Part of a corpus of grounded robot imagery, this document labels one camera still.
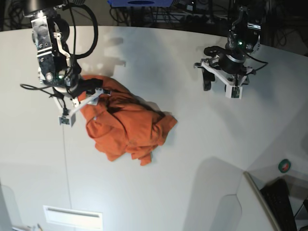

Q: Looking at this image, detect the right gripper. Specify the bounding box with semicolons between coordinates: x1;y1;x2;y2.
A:
49;73;103;99

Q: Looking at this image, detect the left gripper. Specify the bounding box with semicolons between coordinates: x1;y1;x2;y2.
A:
202;46;246;91

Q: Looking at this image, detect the orange t-shirt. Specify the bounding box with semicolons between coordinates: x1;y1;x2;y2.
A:
80;75;177;166

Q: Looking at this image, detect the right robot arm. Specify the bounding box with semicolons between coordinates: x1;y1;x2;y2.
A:
20;0;103;99

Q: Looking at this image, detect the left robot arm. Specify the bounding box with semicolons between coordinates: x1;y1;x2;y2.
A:
194;0;268;91

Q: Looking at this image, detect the blue box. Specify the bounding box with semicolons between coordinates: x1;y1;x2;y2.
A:
107;0;178;7

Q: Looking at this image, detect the green tape roll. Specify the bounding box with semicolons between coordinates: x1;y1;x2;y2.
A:
278;159;292;173

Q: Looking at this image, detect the black keyboard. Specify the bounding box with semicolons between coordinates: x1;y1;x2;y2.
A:
260;178;297;231

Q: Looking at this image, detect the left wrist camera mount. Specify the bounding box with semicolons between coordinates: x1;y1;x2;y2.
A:
193;59;250;99

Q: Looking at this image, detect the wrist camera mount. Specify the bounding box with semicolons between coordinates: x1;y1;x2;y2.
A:
193;59;250;99
52;88;111;127

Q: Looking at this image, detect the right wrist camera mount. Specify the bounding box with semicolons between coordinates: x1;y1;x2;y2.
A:
52;88;111;127

